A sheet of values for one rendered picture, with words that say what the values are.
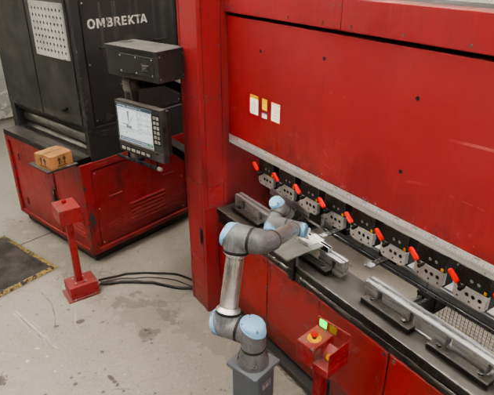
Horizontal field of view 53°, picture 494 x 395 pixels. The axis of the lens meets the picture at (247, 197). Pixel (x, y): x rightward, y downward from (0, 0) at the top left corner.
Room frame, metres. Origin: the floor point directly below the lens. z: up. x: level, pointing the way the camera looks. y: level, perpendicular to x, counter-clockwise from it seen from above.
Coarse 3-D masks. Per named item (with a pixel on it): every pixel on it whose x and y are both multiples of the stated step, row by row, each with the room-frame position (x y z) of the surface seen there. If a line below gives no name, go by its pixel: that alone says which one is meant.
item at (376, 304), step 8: (368, 296) 2.05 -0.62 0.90; (368, 304) 2.01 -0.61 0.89; (376, 304) 1.99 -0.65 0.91; (376, 312) 1.96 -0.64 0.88; (384, 312) 1.93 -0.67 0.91; (392, 312) 1.93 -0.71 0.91; (392, 320) 1.88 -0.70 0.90; (400, 320) 1.87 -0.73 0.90; (400, 328) 1.84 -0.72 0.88; (408, 328) 1.81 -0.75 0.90
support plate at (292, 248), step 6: (294, 240) 2.45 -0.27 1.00; (282, 246) 2.38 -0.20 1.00; (288, 246) 2.38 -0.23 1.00; (294, 246) 2.38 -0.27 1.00; (300, 246) 2.38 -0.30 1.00; (306, 246) 2.38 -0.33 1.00; (312, 246) 2.38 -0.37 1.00; (318, 246) 2.38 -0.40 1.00; (276, 252) 2.32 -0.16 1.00; (282, 252) 2.31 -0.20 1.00; (288, 252) 2.31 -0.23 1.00; (294, 252) 2.31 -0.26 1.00; (300, 252) 2.31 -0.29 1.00; (306, 252) 2.32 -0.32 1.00; (282, 258) 2.27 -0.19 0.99; (288, 258) 2.26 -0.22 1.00; (294, 258) 2.27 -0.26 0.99
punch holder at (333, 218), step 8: (328, 200) 2.35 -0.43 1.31; (336, 200) 2.30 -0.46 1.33; (328, 208) 2.34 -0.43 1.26; (336, 208) 2.29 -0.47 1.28; (344, 208) 2.25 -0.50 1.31; (352, 208) 2.27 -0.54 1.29; (328, 216) 2.33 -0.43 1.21; (336, 216) 2.28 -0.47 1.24; (344, 216) 2.24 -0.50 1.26; (336, 224) 2.28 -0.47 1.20; (344, 224) 2.25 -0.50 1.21
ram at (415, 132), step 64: (256, 64) 2.89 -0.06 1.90; (320, 64) 2.46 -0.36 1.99; (384, 64) 2.13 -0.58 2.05; (448, 64) 1.88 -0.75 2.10; (256, 128) 2.89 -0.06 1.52; (320, 128) 2.43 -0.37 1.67; (384, 128) 2.09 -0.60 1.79; (448, 128) 1.84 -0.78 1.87; (384, 192) 2.05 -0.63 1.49; (448, 192) 1.80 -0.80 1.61
